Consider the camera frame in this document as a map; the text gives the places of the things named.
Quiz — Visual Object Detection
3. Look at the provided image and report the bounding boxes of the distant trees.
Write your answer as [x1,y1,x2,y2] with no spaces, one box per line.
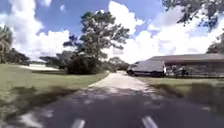
[101,55,130,73]

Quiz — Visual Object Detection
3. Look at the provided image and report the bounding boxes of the dark vehicle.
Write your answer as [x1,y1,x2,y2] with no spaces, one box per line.
[125,59,167,78]

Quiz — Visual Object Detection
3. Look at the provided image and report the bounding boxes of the tall leafy tree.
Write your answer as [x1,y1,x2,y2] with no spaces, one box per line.
[63,9,131,75]

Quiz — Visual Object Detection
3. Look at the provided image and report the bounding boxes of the grey asphalt road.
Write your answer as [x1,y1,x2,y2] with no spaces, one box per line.
[0,71,224,128]

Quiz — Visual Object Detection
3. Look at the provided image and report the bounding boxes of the grass strip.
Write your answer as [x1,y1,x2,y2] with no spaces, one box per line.
[136,76,224,114]

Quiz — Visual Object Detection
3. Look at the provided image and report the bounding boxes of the robot's own part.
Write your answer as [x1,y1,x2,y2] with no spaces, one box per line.
[141,115,159,128]
[71,118,86,128]

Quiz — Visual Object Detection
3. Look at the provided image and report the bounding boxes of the grass field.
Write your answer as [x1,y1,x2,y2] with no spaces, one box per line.
[0,63,111,122]

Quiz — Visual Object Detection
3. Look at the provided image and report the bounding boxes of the low grey-roofed building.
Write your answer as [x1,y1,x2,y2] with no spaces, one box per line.
[146,53,224,79]

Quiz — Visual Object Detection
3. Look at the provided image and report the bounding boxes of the group of trees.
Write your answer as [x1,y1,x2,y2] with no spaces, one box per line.
[0,25,31,65]

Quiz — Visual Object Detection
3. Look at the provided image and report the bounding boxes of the overhanging tree branches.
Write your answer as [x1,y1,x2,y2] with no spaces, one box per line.
[161,0,224,32]

